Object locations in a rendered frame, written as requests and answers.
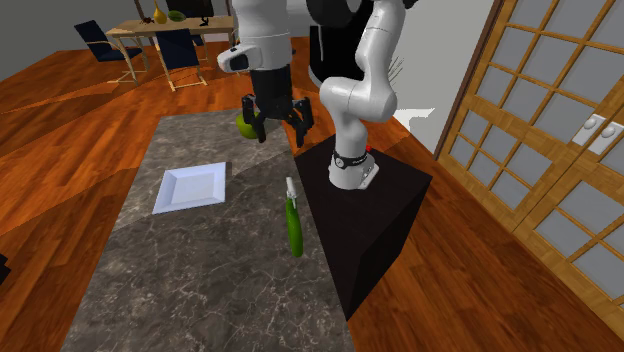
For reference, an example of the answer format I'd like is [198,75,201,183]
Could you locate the black robot stand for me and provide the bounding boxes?
[293,136,434,322]

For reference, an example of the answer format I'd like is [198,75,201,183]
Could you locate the white square plate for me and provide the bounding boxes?
[151,161,228,216]

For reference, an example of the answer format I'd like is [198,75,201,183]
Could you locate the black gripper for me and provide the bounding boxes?
[241,64,315,149]

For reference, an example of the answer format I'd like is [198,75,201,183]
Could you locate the navy blue cantilever chair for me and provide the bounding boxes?
[154,28,209,93]
[73,19,148,86]

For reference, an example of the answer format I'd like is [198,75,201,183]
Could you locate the green spray bottle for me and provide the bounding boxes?
[284,176,305,259]

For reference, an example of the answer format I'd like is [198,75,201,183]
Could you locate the wooden dining table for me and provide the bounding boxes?
[105,0,237,56]

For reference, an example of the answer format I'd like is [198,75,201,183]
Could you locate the wooden lattice sliding door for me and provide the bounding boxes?
[435,0,624,339]

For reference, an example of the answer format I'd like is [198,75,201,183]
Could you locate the green apple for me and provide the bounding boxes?
[235,111,262,141]

